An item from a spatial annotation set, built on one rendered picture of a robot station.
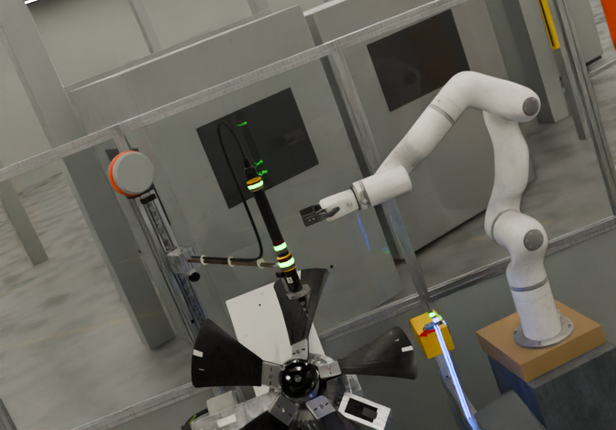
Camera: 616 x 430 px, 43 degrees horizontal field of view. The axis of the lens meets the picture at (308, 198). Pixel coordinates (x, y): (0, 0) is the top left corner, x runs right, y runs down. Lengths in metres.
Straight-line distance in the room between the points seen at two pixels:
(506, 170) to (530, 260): 0.28
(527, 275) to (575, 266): 0.88
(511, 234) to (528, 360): 0.40
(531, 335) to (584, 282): 0.83
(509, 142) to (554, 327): 0.60
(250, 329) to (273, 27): 2.84
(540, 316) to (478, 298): 0.72
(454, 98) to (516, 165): 0.28
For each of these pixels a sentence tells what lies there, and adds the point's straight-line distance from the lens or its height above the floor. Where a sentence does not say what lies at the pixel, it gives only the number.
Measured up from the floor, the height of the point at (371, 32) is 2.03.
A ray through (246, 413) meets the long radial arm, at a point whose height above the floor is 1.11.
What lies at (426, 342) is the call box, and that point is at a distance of 2.67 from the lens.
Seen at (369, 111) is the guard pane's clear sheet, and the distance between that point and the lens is 2.95.
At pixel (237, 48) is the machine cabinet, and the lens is 5.04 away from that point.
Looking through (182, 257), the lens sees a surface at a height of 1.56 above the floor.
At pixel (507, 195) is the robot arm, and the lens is 2.42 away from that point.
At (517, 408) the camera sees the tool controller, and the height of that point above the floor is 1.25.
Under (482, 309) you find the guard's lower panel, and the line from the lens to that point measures 3.24.
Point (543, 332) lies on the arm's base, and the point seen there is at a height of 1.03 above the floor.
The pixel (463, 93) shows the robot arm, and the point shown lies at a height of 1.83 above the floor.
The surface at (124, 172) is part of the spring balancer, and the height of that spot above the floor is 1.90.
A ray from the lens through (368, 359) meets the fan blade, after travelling 2.39.
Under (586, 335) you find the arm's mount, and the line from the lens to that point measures 2.58.
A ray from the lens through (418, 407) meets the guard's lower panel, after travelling 3.34.
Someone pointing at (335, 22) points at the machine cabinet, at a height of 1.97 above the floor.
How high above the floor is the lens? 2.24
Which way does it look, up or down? 14 degrees down
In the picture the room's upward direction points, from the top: 21 degrees counter-clockwise
